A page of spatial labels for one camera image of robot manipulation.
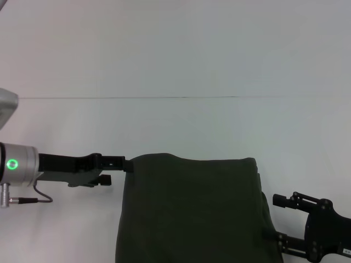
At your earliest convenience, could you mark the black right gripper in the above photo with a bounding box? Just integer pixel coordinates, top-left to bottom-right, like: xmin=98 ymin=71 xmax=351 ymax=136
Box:
xmin=262 ymin=191 xmax=351 ymax=263

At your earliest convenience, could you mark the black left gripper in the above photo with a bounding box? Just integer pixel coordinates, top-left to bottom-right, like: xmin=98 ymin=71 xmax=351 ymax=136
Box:
xmin=37 ymin=152 xmax=134 ymax=188

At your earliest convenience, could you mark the dark green shirt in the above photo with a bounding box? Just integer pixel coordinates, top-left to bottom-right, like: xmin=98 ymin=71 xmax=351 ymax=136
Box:
xmin=115 ymin=152 xmax=285 ymax=263

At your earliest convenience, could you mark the black cable with metal plug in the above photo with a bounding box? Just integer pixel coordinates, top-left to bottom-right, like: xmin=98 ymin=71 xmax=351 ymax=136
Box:
xmin=0 ymin=182 xmax=53 ymax=209

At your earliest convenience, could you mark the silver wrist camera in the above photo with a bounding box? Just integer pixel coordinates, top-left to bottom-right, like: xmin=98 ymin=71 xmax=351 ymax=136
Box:
xmin=0 ymin=88 xmax=19 ymax=130

